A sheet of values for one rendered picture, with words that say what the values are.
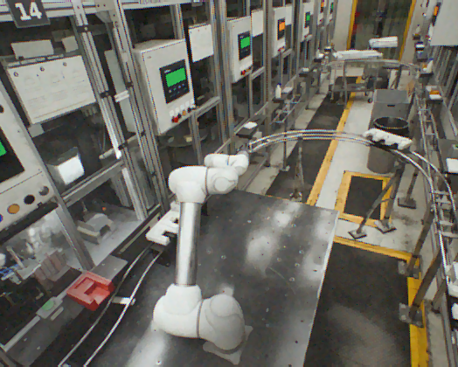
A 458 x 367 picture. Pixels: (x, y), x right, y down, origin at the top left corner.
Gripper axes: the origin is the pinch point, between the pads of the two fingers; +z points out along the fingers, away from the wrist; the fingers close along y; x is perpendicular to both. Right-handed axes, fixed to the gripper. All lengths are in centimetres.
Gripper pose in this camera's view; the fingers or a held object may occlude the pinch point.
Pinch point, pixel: (246, 142)
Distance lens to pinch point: 217.5
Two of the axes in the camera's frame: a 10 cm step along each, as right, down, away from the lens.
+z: 1.8, -5.6, 8.1
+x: 0.1, -8.2, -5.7
